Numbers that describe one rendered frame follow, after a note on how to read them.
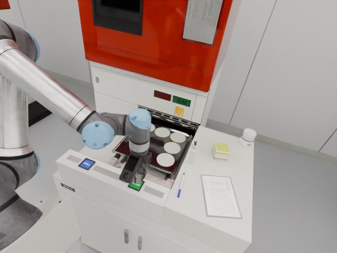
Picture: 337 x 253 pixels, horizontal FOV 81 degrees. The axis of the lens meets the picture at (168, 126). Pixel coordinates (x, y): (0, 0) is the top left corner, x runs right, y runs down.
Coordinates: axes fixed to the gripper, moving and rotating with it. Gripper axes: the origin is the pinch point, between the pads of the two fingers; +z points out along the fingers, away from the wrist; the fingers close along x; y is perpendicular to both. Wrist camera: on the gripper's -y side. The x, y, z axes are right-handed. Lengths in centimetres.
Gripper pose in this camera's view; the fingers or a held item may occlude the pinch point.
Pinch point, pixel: (135, 182)
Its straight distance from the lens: 89.8
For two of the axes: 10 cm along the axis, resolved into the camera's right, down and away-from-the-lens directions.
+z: -1.2, 7.9, 6.0
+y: 3.5, -5.3, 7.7
